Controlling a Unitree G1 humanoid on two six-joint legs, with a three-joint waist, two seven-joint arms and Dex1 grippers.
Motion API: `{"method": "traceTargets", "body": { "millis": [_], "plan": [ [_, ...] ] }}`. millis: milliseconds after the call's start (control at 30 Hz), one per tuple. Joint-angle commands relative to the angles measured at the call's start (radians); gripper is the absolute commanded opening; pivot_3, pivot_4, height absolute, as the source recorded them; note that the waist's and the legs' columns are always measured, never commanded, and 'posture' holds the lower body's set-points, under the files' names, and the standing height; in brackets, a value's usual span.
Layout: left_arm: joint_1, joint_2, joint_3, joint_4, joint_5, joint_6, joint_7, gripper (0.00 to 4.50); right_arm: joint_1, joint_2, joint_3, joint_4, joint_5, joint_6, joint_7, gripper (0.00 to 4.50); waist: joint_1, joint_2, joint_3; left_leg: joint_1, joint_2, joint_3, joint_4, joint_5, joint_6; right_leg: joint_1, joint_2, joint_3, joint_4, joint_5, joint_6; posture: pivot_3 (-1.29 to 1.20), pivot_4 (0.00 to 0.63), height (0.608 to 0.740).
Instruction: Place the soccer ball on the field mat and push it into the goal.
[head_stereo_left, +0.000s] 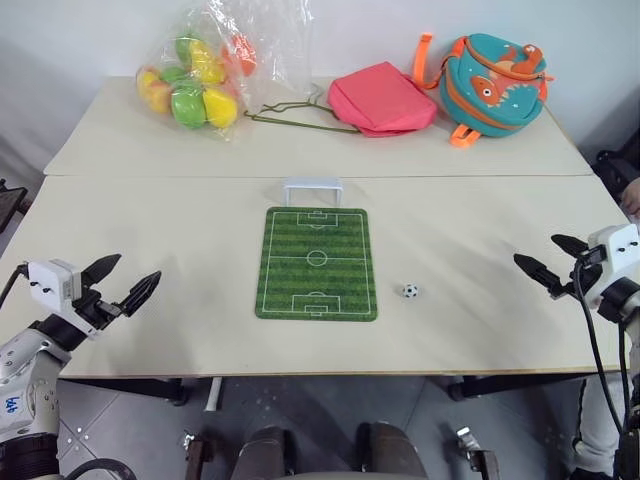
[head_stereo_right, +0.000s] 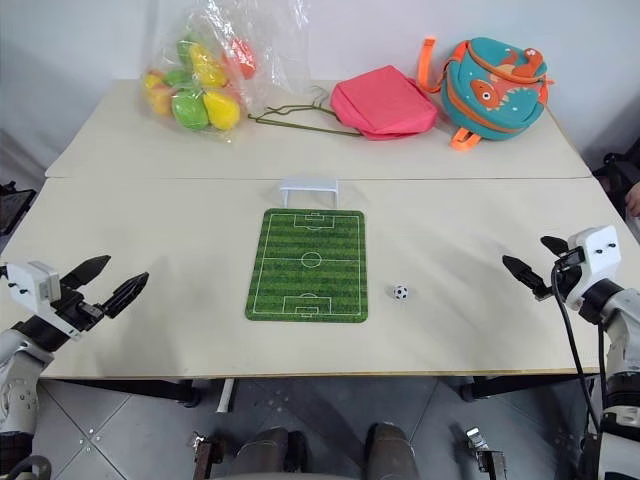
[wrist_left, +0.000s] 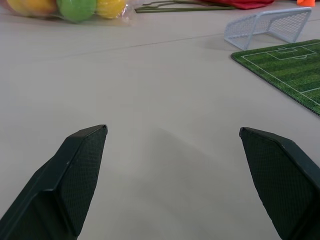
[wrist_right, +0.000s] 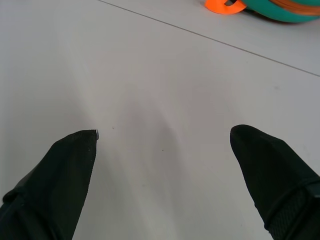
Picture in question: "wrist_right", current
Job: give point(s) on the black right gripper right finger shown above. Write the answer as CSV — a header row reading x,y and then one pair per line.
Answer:
x,y
275,180

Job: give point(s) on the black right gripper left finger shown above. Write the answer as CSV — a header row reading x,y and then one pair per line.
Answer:
x,y
53,185

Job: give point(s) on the teal round container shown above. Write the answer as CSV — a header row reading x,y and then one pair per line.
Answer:
x,y
282,10

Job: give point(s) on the orange plastic kicker piece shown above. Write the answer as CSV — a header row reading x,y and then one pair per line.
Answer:
x,y
223,6

